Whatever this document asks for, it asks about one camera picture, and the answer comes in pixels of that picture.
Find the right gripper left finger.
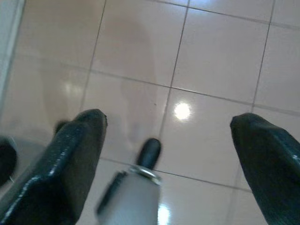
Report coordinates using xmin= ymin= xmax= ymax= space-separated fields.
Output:
xmin=0 ymin=109 xmax=108 ymax=225

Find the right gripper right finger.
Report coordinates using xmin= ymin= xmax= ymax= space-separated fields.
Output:
xmin=229 ymin=112 xmax=300 ymax=225

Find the robot leg with black foot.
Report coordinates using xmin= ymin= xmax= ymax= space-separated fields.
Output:
xmin=95 ymin=138 xmax=162 ymax=225

